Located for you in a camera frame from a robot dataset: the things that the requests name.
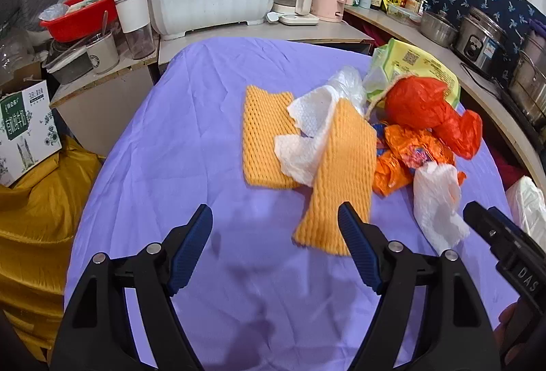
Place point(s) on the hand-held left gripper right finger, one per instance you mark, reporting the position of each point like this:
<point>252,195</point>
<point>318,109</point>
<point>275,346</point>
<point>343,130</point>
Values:
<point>358,251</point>

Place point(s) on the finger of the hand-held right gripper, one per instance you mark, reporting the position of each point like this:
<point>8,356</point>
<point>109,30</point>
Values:
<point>484,221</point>

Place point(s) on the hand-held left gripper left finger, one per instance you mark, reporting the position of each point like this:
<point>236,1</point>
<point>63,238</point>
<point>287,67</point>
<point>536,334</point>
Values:
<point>192,245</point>

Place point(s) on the white-lined trash bin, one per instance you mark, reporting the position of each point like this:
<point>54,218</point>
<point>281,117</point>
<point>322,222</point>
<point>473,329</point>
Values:
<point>529,202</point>

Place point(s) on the white paper towel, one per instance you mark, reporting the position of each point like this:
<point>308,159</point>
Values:
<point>305,132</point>
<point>437,204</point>

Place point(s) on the orange foam net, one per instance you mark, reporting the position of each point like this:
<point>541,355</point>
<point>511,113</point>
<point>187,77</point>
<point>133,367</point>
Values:
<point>262,132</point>
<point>341,166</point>

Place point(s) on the orange snack wrapper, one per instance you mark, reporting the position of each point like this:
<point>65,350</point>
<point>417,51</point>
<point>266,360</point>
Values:
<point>405,149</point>

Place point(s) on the red plastic bag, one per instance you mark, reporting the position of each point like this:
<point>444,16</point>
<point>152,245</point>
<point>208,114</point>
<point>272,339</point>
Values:
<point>420,102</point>

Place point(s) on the person's right hand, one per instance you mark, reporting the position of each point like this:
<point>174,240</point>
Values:
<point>507,322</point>

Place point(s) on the dark red cloth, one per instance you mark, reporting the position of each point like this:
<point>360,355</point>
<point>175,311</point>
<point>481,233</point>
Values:
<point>505,164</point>

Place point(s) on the purple table cloth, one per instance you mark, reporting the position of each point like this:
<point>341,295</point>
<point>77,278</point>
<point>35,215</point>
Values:
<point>179,140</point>

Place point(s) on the curved counter board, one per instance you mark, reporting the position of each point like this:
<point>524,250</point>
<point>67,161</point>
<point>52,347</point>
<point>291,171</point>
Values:
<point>490,115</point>

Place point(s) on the yellow cloth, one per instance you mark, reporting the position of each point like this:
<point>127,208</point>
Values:
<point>38,234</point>

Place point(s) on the steel steamer pot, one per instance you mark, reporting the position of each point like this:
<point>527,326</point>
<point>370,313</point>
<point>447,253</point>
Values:
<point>531,72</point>

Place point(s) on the clear plastic bag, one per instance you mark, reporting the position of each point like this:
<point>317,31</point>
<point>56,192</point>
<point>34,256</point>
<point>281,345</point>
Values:
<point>352,83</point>

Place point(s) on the yellow-green tissue packet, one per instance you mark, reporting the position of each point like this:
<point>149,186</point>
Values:
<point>422,59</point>

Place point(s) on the steel rice cooker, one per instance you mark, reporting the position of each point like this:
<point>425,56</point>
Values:
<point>480,40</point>

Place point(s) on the steel bowl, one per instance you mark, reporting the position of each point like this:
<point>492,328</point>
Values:
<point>437,29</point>

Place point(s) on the printed cardboard box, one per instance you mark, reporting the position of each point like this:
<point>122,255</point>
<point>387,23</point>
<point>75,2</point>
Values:
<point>25,132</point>

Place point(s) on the purple glove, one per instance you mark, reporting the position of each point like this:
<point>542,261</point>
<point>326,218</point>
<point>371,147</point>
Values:
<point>538,27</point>

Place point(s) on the white utensil mug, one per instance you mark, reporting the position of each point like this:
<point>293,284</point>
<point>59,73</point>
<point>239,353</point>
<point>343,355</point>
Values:
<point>102,53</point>

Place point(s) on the grey metal tray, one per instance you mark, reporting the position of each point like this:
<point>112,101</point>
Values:
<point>68,66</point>

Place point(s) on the white blender cup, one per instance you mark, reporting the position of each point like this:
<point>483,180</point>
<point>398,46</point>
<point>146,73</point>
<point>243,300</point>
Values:
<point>134,17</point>

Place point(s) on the red plastic basin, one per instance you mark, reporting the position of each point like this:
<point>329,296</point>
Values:
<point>81,19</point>

